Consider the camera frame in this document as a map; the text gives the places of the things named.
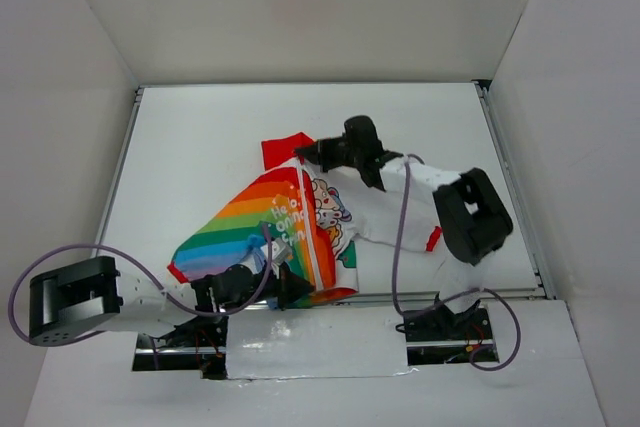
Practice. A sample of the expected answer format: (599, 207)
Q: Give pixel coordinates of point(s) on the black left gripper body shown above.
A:
(282, 286)

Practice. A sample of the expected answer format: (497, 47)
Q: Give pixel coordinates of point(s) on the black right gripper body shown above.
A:
(324, 150)

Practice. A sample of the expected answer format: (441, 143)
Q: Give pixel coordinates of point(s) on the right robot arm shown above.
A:
(396, 199)

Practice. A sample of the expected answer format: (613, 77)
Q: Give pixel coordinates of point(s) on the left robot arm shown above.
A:
(93, 295)

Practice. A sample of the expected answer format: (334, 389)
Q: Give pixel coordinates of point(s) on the white foil covered panel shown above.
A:
(327, 342)

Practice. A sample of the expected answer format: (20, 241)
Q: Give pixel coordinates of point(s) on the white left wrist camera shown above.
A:
(281, 252)

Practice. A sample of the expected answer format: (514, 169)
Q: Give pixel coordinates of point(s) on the rainbow and white kids jacket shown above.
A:
(279, 203)

